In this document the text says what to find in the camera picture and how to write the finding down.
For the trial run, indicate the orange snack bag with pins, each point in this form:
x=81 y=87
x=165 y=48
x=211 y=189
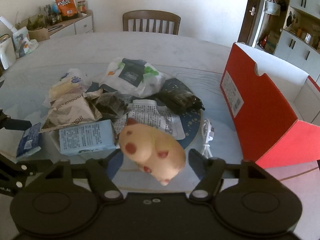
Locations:
x=67 y=9

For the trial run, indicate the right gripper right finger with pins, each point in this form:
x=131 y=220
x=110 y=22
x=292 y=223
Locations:
x=209 y=171

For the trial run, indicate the light blue carton box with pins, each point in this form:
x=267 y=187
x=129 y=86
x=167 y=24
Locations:
x=87 y=138

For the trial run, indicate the white plastic snack bag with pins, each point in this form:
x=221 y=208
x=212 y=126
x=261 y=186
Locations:
x=135 y=77

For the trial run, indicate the clear bag dark tea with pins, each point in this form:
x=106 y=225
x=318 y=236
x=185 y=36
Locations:
x=112 y=105

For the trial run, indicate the blue tissue pack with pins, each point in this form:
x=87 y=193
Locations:
x=30 y=142

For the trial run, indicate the white kettle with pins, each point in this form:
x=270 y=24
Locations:
x=7 y=53

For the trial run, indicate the white side cabinet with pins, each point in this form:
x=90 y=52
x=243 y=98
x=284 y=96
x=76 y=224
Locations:
x=82 y=25

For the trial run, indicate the red cardboard box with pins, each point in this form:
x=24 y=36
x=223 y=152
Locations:
x=274 y=106

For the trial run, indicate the blueberry bread package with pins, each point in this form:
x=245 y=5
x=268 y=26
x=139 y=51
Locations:
x=73 y=81

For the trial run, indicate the hanging tote bag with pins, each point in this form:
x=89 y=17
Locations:
x=272 y=8

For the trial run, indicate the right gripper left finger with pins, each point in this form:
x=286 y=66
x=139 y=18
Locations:
x=100 y=173

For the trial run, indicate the brown wooden chair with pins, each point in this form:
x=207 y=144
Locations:
x=151 y=21

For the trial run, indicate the white wall cabinet unit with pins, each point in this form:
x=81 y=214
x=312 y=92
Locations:
x=292 y=34

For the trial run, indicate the dark green foil packet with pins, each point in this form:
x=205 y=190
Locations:
x=178 y=97

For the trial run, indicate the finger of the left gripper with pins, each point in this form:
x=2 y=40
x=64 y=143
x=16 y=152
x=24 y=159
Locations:
x=15 y=124

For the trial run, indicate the tissue box with bag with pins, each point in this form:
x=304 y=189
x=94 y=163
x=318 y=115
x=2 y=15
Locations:
x=23 y=44

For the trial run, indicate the brown paper snack bag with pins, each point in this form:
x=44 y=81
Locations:
x=70 y=110

